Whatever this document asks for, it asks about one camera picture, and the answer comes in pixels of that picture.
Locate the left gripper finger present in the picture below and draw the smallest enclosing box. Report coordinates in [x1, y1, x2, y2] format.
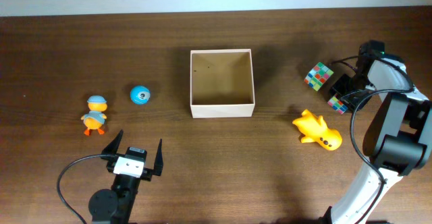
[101, 130, 124, 160]
[153, 138, 163, 176]

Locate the colourful puzzle cube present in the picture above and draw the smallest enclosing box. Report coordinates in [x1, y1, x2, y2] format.
[327, 94, 348, 114]
[304, 62, 334, 91]

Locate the orange duck with blue hat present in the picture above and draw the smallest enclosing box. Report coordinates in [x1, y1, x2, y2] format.
[80, 95, 107, 136]

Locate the yellow rubber animal toy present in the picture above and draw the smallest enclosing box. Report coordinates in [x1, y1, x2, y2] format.
[292, 109, 342, 151]

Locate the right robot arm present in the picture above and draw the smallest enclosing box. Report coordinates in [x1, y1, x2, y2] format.
[319, 40, 431, 224]

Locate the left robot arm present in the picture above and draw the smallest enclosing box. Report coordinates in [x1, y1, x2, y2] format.
[88, 131, 163, 224]

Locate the blue one-eyed ball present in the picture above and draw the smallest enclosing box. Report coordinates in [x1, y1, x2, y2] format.
[130, 85, 151, 105]

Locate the beige open cardboard box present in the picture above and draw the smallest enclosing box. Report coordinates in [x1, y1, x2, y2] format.
[190, 49, 255, 118]

